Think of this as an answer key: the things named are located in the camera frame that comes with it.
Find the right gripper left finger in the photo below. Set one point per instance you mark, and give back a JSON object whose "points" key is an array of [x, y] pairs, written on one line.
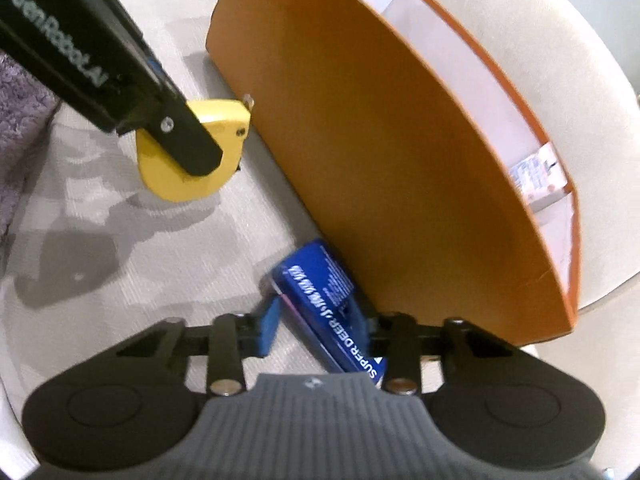
{"points": [[235, 337]]}

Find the yellow tape measure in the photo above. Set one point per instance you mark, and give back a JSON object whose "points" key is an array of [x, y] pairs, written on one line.
{"points": [[227, 121]]}

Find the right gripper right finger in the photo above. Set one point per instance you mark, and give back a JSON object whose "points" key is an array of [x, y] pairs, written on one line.
{"points": [[396, 338]]}

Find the white cream tube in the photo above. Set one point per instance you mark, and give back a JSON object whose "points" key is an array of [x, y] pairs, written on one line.
{"points": [[540, 178]]}

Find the purple fluffy blanket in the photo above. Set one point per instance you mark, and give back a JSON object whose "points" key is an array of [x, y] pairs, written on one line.
{"points": [[26, 109]]}

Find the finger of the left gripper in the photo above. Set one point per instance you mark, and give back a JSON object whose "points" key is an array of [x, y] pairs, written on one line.
{"points": [[174, 128]]}

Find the blue battery pack box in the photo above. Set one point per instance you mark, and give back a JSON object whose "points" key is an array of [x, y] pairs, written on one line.
{"points": [[325, 305]]}

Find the orange storage box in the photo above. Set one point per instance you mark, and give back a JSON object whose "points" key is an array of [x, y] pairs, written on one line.
{"points": [[397, 131]]}

